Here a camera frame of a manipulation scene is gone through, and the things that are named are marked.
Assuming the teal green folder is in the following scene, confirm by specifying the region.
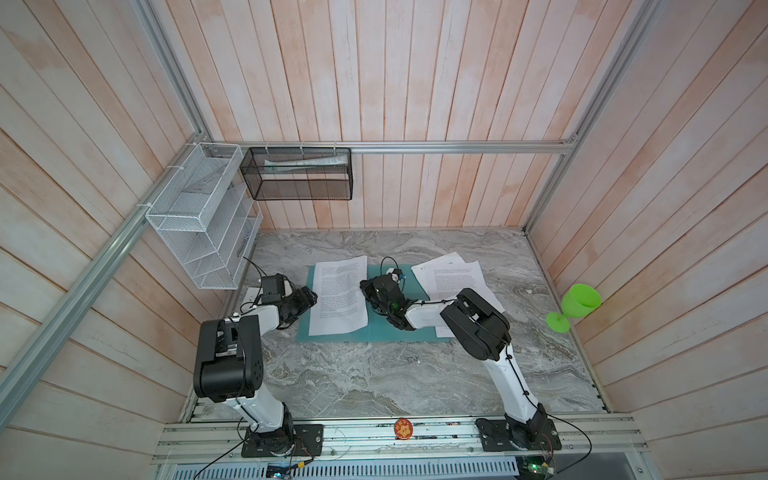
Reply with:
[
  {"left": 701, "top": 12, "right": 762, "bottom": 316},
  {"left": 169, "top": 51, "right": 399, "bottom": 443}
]
[{"left": 295, "top": 263, "right": 452, "bottom": 345}]

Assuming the printed paper sheet top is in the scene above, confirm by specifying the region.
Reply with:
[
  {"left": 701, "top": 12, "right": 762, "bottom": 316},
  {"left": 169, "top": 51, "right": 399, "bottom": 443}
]
[{"left": 308, "top": 255, "right": 368, "bottom": 337}]

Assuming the printed paper sheet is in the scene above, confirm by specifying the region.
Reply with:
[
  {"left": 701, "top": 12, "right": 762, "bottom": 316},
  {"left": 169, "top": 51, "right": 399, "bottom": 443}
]
[
  {"left": 411, "top": 252, "right": 465, "bottom": 286},
  {"left": 419, "top": 261, "right": 505, "bottom": 313},
  {"left": 308, "top": 255, "right": 368, "bottom": 337}
]

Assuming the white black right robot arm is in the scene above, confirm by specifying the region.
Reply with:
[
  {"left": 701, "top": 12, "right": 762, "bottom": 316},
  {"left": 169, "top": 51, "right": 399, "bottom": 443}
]
[{"left": 360, "top": 269, "right": 562, "bottom": 452}]

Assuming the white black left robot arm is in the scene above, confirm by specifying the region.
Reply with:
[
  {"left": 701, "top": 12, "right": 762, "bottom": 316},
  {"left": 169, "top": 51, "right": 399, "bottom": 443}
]
[{"left": 193, "top": 274, "right": 324, "bottom": 458}]

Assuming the printed paper sheet middle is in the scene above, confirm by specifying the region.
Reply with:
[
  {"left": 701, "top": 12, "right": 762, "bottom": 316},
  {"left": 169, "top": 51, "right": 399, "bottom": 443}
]
[{"left": 419, "top": 261, "right": 505, "bottom": 313}]

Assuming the printed paper sheet bottom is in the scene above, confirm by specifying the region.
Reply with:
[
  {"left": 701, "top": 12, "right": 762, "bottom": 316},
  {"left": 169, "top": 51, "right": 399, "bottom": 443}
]
[{"left": 411, "top": 252, "right": 465, "bottom": 286}]

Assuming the red round sticker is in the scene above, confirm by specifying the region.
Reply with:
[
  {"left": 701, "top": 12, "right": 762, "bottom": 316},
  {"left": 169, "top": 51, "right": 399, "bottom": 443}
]
[{"left": 394, "top": 418, "right": 414, "bottom": 440}]

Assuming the green plastic goblet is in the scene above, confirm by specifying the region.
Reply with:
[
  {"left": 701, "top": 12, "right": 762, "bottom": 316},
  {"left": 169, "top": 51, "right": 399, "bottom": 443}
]
[{"left": 545, "top": 284, "right": 602, "bottom": 333}]

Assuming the white wire mesh shelf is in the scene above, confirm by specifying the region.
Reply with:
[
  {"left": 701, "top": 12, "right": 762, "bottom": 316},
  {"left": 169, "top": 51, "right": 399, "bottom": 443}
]
[{"left": 146, "top": 143, "right": 263, "bottom": 290}]

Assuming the black wire mesh basket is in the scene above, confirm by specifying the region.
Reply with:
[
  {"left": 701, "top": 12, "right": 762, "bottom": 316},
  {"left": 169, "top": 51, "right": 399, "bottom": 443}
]
[{"left": 240, "top": 146, "right": 354, "bottom": 201}]

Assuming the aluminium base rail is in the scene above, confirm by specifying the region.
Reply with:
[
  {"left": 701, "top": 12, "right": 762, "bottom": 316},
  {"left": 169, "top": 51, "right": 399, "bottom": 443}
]
[{"left": 151, "top": 414, "right": 650, "bottom": 465}]

